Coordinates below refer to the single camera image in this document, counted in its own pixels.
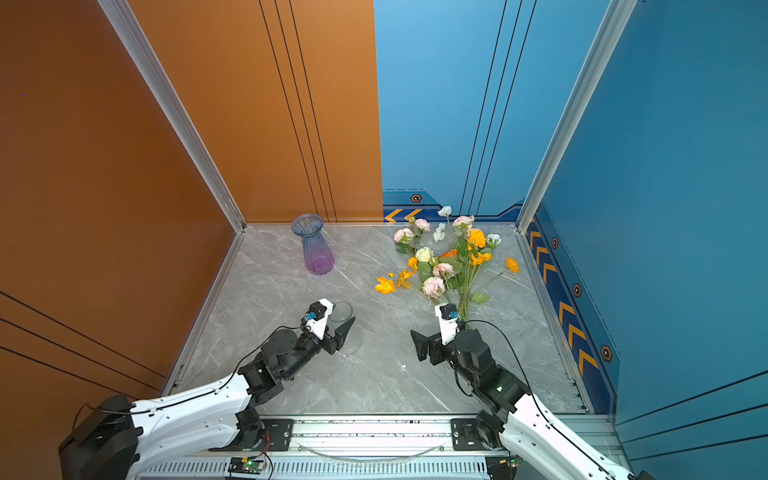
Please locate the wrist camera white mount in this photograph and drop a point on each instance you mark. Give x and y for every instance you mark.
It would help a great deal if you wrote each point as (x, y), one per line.
(316, 317)
(448, 316)

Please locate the aluminium corner post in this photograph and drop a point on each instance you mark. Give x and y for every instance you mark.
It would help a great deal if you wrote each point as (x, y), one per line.
(126, 25)
(607, 37)

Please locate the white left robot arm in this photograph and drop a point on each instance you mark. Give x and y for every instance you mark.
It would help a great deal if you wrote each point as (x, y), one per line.
(121, 439)

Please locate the cream rose flower stem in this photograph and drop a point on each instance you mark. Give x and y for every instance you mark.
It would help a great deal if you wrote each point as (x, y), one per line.
(426, 259)

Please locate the purple ribbed glass vase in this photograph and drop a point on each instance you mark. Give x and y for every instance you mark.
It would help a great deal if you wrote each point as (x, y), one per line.
(318, 257)

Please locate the left aluminium corner post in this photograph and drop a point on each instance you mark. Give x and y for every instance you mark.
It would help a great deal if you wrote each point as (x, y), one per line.
(126, 25)

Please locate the right aluminium corner post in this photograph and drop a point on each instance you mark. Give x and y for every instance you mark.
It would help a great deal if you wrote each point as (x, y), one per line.
(607, 37)

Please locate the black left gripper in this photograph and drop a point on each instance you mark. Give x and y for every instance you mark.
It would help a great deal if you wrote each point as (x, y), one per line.
(338, 340)

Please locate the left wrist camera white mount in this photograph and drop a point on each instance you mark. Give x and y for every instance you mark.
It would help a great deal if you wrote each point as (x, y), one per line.
(316, 317)

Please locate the orange poppy flower stem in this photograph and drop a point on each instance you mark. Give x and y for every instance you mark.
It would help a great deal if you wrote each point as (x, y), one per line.
(475, 289)

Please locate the yellow rose flower stem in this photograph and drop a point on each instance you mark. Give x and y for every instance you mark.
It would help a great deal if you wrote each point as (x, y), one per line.
(464, 257)

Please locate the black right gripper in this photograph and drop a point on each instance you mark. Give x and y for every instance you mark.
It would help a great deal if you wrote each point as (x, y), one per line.
(422, 347)

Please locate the orange cosmos flower stem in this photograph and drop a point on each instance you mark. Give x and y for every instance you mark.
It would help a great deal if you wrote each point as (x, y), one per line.
(391, 282)

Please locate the small pink rose spray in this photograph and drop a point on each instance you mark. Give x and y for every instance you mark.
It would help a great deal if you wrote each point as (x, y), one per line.
(408, 239)

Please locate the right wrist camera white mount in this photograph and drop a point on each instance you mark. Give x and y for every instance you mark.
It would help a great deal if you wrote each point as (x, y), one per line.
(448, 316)

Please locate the pink white bouquet spray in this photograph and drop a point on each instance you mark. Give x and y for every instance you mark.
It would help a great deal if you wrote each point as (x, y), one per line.
(474, 236)

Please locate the green circuit board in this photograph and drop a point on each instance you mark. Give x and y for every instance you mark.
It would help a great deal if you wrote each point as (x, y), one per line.
(246, 467)

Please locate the white blossom spray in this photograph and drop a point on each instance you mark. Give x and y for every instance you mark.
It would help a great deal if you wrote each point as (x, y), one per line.
(439, 233)

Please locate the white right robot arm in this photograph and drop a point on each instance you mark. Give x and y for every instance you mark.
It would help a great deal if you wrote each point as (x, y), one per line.
(517, 420)

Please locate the pink peony flower stem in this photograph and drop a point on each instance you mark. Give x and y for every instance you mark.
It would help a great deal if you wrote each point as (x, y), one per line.
(441, 284)

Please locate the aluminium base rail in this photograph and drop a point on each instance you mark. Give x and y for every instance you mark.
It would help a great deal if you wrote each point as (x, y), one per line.
(417, 446)

